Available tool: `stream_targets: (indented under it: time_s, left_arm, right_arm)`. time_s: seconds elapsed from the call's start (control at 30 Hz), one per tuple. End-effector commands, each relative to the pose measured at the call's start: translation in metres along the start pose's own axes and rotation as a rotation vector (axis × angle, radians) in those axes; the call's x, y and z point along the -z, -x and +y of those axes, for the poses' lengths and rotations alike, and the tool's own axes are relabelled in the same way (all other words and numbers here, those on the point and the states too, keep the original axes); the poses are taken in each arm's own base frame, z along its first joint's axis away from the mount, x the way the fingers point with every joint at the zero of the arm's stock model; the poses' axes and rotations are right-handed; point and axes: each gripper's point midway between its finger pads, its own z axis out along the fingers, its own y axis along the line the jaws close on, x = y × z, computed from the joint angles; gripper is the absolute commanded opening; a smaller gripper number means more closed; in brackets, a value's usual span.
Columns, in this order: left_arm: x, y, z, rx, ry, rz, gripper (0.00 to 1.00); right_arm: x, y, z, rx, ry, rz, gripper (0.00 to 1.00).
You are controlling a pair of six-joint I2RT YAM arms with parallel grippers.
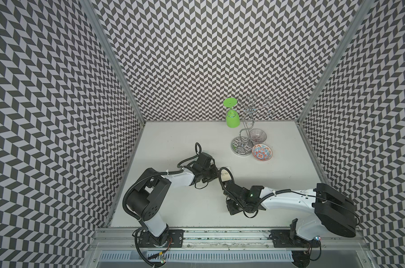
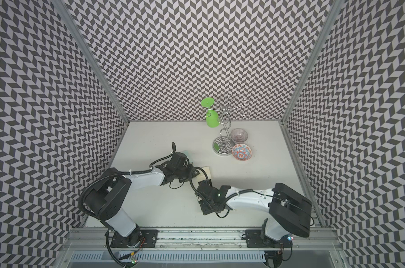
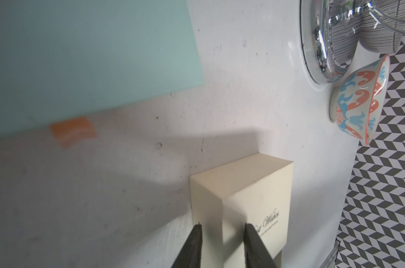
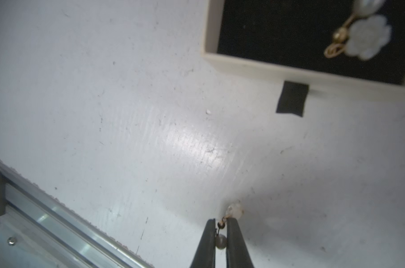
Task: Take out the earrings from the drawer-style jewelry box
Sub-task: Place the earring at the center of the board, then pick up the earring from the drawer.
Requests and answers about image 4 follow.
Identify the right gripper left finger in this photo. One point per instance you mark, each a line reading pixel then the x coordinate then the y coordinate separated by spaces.
pixel 205 253

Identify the gold pearl drop earring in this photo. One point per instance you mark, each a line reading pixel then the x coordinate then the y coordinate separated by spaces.
pixel 234 210

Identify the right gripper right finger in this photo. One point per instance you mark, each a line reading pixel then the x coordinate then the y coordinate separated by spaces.
pixel 237 252

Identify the white flower earring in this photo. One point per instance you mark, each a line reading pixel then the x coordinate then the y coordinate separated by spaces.
pixel 363 35

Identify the aluminium front rail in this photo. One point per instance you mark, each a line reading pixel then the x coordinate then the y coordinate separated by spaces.
pixel 37 231

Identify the cream small jewelry box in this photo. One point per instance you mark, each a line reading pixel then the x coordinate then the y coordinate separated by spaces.
pixel 285 41

